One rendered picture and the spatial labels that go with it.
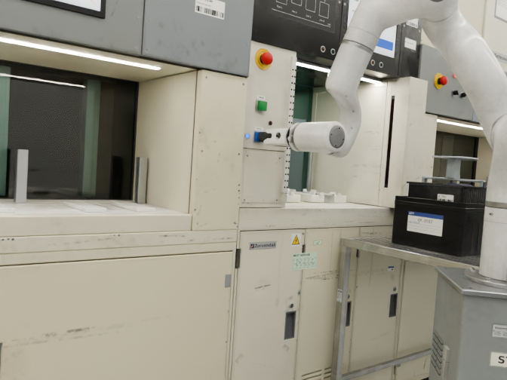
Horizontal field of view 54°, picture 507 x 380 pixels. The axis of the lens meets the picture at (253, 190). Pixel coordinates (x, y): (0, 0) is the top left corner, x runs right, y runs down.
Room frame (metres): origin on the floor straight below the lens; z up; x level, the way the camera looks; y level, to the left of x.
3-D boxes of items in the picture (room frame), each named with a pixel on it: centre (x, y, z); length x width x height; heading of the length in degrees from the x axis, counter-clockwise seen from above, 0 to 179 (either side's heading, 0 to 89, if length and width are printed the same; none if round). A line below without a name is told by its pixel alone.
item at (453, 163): (1.77, -0.70, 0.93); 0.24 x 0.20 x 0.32; 36
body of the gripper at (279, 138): (1.52, -0.09, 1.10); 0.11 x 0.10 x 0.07; 38
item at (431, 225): (1.77, -0.70, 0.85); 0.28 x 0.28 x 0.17; 36
